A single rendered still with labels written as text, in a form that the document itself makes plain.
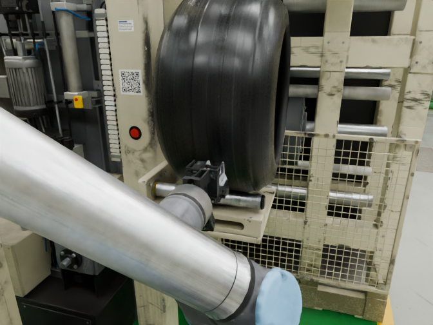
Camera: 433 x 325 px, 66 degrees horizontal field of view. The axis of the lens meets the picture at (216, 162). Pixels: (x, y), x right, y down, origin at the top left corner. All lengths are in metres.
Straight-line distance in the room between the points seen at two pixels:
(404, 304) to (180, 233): 1.91
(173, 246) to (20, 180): 0.16
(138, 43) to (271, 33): 0.42
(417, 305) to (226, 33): 1.83
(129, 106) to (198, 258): 0.77
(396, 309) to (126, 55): 1.82
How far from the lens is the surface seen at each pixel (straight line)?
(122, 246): 0.35
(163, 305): 1.41
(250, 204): 0.96
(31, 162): 0.33
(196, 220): 0.57
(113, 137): 1.16
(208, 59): 0.78
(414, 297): 2.28
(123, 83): 1.09
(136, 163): 1.14
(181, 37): 0.83
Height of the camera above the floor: 1.33
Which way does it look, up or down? 20 degrees down
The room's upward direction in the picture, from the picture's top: straight up
